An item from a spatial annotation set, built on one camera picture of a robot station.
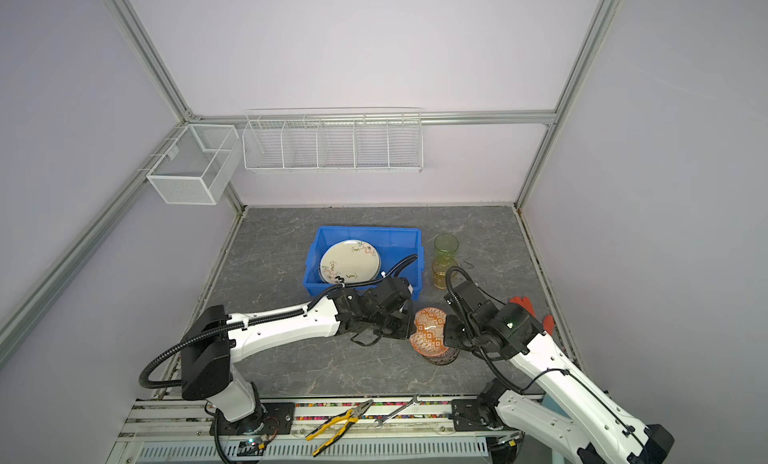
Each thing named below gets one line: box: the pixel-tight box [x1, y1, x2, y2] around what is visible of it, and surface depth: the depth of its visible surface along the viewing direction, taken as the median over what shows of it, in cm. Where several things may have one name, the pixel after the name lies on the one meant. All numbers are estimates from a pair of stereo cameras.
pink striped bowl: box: [422, 348, 460, 366], surface depth 77 cm
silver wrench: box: [374, 394, 420, 429], surface depth 77 cm
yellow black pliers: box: [305, 399, 374, 457], surface depth 74 cm
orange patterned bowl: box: [410, 307, 449, 357], surface depth 78 cm
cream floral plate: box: [319, 239, 381, 283], surface depth 101 cm
